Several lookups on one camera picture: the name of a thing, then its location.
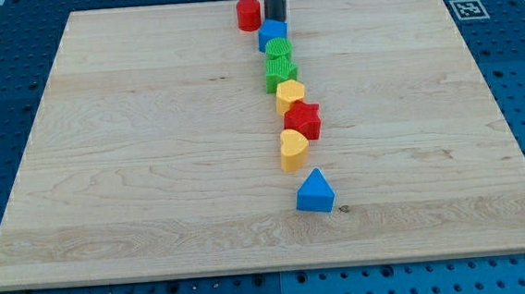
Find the green cylinder block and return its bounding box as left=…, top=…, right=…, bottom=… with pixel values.
left=264, top=37, right=293, bottom=60

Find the blue triangle block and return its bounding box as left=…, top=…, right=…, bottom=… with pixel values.
left=296, top=168, right=336, bottom=213

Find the yellow heart block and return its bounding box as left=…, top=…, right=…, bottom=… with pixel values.
left=279, top=129, right=309, bottom=172

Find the wooden board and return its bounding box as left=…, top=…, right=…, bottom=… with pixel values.
left=0, top=0, right=525, bottom=291

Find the yellow hexagon block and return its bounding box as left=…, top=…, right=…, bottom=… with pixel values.
left=275, top=80, right=306, bottom=116

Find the white fiducial marker tag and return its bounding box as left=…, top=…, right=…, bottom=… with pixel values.
left=450, top=0, right=490, bottom=21

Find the green star block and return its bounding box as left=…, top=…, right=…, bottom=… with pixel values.
left=264, top=56, right=299, bottom=93

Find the red star block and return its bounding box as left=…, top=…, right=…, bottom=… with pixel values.
left=283, top=100, right=322, bottom=140

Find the red cylinder block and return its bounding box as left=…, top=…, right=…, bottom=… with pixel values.
left=236, top=0, right=262, bottom=32

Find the blue cube block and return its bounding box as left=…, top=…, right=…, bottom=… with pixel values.
left=258, top=18, right=287, bottom=53

